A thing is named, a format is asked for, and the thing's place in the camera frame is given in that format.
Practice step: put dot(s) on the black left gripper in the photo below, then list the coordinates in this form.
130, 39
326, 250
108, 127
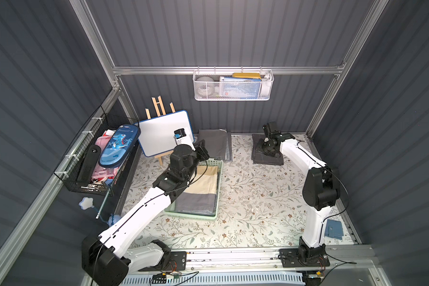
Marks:
202, 150

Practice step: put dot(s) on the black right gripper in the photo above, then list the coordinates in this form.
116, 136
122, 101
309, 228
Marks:
269, 135

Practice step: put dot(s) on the dark grey checked pillowcase back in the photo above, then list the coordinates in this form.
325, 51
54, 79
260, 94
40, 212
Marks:
259, 157

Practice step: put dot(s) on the beige and grey pillowcase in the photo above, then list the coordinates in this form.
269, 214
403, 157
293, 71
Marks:
201, 197

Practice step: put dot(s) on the mint green plastic basket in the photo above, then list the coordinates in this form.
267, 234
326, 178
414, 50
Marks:
170, 210

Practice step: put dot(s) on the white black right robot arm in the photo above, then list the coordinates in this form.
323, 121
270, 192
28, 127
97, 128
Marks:
320, 192

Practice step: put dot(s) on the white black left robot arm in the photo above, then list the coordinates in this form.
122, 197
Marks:
107, 258

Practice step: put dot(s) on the plain grey folded pillowcase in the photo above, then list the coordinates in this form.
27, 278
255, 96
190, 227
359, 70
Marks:
218, 143

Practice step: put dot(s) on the blue packet in mesh basket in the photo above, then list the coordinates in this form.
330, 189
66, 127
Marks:
239, 89

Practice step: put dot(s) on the yellow item in mesh basket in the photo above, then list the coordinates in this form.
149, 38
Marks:
242, 75

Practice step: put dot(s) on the white mesh hanging basket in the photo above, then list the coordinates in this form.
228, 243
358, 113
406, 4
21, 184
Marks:
265, 91

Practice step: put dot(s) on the white board on easel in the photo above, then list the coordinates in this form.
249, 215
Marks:
157, 134

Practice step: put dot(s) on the blue shark pencil case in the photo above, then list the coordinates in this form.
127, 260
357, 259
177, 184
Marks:
119, 146

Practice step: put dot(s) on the floral table mat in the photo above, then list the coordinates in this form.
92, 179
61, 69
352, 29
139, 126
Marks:
259, 206

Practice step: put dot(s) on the white tape roll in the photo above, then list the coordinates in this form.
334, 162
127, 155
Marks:
204, 86

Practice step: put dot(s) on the light blue round object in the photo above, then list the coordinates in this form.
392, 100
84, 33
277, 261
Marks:
113, 219

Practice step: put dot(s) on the white flower-shaped hook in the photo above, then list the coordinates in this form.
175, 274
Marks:
86, 203

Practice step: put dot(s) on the small blue cloth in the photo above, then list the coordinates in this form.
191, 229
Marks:
334, 229

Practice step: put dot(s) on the pink item in wire basket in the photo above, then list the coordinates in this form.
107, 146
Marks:
101, 174

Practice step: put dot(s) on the black wire wall basket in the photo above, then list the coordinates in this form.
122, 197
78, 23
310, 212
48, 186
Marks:
68, 172

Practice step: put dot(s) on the black object in wire basket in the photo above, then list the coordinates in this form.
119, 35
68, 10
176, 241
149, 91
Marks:
87, 167

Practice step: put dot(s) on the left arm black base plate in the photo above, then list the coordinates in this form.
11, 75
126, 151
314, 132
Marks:
177, 261

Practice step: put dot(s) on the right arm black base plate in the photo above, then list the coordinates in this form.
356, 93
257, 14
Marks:
290, 258

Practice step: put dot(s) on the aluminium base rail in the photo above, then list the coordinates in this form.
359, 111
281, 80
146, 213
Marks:
236, 255

